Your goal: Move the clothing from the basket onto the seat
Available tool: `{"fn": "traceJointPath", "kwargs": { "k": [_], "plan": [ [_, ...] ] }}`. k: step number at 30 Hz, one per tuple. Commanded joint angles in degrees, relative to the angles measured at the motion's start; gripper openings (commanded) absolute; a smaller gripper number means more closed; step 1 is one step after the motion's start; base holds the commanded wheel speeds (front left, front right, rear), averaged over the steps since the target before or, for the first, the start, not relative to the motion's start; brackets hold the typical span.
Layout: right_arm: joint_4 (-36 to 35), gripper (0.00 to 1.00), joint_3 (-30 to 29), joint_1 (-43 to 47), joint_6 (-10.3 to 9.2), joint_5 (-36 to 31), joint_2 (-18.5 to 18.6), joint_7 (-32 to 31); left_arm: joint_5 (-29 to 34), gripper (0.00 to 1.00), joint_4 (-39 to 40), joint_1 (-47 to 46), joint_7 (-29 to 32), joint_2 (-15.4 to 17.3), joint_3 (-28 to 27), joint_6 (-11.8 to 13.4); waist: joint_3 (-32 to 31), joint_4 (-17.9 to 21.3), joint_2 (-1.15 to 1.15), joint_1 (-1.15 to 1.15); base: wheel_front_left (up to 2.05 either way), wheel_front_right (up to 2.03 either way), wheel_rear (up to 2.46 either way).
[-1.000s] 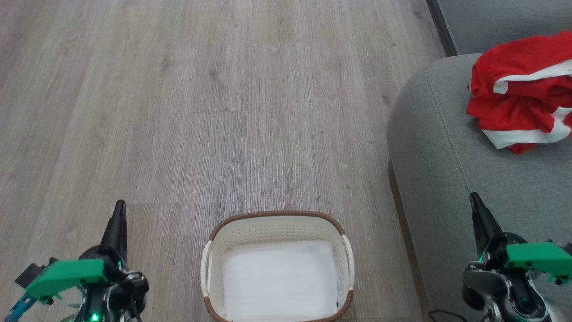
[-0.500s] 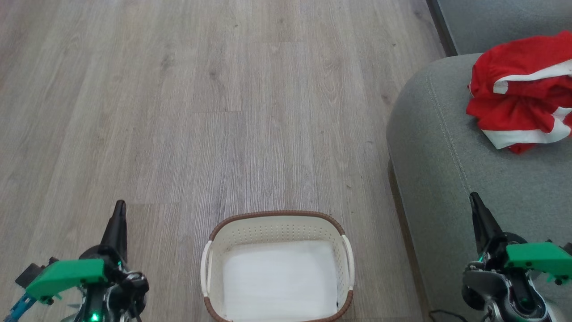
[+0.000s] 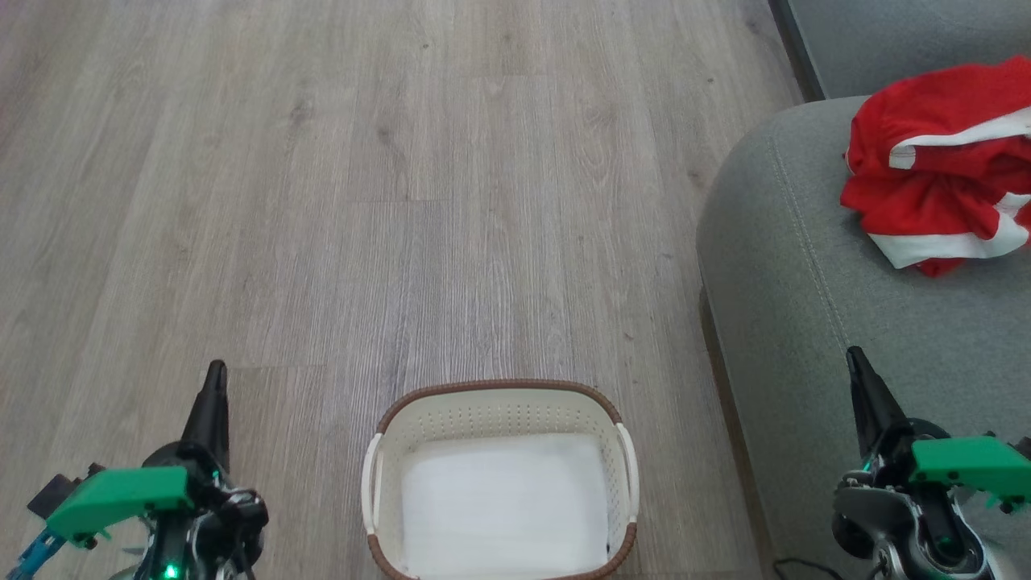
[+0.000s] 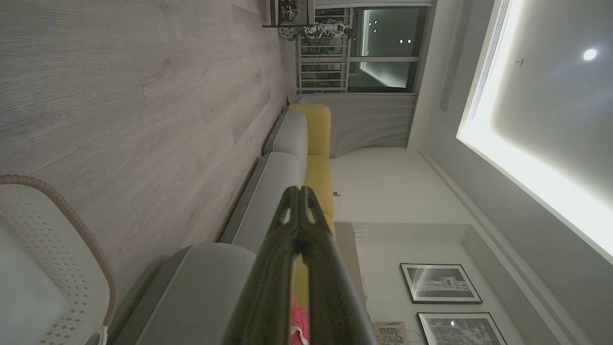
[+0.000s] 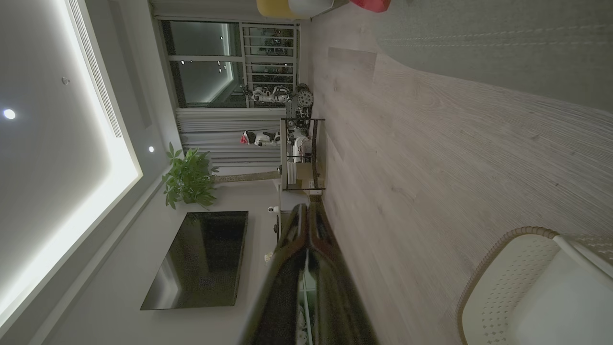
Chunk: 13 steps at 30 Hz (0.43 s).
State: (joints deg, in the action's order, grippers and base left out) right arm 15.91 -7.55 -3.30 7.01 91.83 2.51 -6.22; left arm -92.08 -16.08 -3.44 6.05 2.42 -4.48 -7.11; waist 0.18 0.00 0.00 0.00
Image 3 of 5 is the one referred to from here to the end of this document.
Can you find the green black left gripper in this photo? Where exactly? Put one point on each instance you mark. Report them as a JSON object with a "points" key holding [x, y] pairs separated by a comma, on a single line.
{"points": [[121, 495]]}

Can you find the red garment with white stripes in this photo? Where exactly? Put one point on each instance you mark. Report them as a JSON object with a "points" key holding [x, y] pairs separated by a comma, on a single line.
{"points": [[926, 109]]}

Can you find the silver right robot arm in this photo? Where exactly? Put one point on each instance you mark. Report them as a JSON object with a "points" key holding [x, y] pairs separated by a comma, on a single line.
{"points": [[902, 532]]}

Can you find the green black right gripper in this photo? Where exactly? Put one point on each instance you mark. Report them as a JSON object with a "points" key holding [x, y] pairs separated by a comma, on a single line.
{"points": [[966, 467]]}

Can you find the white basket with brown rim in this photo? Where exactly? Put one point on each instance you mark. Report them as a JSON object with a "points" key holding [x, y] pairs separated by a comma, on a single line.
{"points": [[499, 407]]}

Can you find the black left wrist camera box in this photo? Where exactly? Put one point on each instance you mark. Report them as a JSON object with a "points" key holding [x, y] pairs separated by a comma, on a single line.
{"points": [[52, 495]]}

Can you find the grey flat sofa section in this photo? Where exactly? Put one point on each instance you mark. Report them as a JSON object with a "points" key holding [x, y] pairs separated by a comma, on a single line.
{"points": [[902, 40]]}

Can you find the grey sofa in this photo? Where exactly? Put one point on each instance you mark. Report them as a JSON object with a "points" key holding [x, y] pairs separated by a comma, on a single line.
{"points": [[805, 282]]}

